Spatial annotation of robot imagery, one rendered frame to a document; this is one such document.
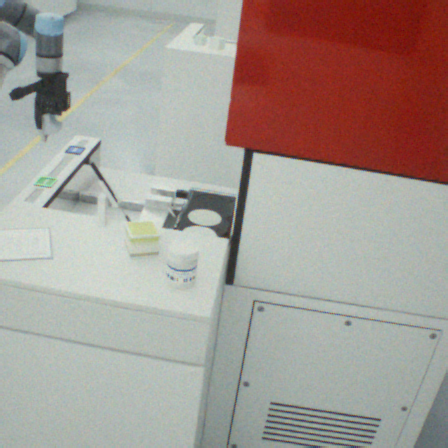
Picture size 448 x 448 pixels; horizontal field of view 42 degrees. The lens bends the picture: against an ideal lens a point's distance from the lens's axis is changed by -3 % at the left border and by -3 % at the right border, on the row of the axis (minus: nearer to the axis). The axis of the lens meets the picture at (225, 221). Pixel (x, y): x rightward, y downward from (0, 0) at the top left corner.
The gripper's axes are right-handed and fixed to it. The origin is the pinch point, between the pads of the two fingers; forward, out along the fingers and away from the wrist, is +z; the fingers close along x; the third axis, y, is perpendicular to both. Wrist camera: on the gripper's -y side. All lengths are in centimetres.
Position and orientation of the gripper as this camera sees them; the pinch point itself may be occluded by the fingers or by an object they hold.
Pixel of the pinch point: (42, 137)
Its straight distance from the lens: 178.5
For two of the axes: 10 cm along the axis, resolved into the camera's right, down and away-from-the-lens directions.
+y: 9.9, 1.6, -0.5
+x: 1.2, -4.7, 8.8
